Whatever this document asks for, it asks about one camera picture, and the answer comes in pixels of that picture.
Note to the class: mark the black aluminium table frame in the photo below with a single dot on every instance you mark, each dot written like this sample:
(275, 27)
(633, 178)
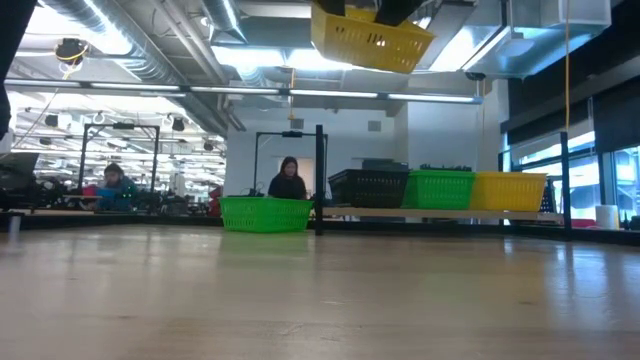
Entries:
(125, 220)

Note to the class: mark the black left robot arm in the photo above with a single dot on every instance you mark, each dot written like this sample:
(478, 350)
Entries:
(12, 35)

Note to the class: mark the black ceiling dome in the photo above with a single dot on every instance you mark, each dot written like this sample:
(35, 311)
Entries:
(71, 50)

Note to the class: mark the green plastic basket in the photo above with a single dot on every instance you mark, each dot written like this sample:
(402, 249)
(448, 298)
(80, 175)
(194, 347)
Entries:
(265, 215)
(440, 172)
(437, 195)

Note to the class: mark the rectangular metal air duct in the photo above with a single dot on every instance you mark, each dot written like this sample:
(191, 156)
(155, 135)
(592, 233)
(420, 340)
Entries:
(540, 45)

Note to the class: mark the person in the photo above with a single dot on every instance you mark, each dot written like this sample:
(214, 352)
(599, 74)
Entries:
(116, 192)
(287, 187)

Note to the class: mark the black background workstation frame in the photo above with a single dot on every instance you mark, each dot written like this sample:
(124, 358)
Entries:
(292, 133)
(122, 126)

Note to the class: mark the large ribbed silver duct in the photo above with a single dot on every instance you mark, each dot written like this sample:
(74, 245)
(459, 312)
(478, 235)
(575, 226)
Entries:
(150, 55)

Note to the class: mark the wooden shelf with black posts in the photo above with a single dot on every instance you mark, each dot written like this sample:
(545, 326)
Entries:
(425, 213)

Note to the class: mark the white paper roll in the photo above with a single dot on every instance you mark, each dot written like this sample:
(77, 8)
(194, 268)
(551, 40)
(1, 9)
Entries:
(607, 217)

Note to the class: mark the black plastic basket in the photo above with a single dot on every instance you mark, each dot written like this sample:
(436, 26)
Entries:
(367, 190)

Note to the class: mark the long linear ceiling light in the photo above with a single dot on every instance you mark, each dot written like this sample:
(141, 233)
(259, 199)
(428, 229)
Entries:
(235, 90)

